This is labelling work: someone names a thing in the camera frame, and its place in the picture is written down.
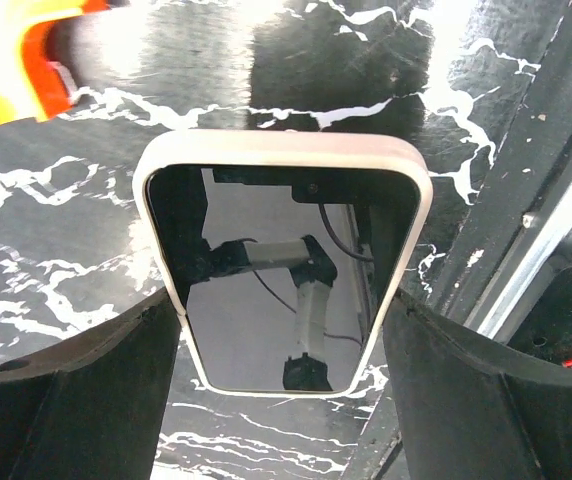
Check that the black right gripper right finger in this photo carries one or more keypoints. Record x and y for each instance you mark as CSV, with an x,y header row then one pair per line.
x,y
471,408

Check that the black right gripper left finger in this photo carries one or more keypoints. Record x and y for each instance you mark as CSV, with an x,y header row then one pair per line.
x,y
91,406

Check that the phone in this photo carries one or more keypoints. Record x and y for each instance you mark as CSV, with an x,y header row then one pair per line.
x,y
281,251

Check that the orange curved plastic piece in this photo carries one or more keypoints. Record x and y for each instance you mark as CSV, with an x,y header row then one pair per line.
x,y
31,85

